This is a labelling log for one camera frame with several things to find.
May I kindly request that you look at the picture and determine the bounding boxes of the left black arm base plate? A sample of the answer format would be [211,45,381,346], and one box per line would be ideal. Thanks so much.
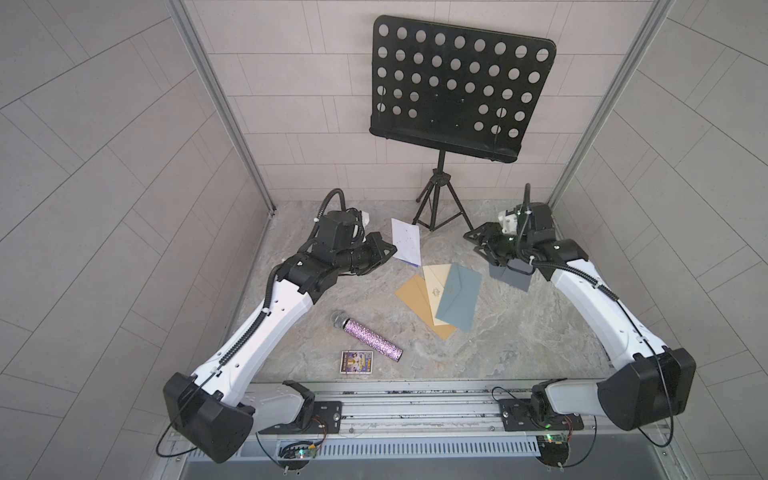
[259,401,343,435]

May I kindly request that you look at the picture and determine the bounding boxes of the small circuit board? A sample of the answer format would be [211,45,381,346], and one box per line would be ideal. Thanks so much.
[536,433,570,469]
[278,441,321,460]

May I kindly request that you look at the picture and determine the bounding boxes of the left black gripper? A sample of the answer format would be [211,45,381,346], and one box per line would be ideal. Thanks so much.
[330,232,398,275]

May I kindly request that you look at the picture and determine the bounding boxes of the blue-grey envelope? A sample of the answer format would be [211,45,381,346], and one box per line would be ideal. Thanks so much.
[436,264,482,332]

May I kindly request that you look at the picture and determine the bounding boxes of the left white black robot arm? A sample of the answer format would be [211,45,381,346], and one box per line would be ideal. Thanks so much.
[163,208,397,463]

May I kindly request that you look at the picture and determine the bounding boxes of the purple glitter microphone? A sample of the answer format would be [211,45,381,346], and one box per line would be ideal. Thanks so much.
[331,311,403,362]

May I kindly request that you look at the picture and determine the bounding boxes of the small colourful card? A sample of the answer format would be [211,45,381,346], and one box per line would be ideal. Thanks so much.
[340,350,373,375]

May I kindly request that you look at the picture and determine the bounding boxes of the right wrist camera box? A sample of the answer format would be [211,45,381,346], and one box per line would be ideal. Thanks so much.
[498,210,518,236]

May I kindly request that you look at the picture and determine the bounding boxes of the cream envelope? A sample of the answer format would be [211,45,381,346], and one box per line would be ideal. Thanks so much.
[423,264,451,326]

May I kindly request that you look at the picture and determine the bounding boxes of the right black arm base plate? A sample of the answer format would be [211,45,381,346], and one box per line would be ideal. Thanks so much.
[497,398,584,432]

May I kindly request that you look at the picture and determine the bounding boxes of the right small circuit board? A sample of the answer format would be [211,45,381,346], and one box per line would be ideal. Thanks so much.
[536,433,570,469]

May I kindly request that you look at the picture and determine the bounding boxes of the left small circuit board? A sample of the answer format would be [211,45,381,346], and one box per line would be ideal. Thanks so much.
[278,441,321,460]

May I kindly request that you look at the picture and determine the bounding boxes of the black perforated music stand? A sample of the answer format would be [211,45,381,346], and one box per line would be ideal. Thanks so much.
[369,15,557,231]

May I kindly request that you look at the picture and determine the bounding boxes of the dark grey envelope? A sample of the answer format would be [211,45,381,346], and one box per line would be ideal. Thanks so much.
[489,264,535,292]

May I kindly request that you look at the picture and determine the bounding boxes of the tan brown envelope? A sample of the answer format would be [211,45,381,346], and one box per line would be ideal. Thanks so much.
[395,275,457,340]

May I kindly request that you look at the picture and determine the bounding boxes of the aluminium mounting rail frame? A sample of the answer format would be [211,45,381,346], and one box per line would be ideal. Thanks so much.
[167,377,670,463]

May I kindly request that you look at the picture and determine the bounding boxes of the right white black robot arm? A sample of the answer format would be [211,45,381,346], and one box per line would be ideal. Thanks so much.
[464,202,696,431]

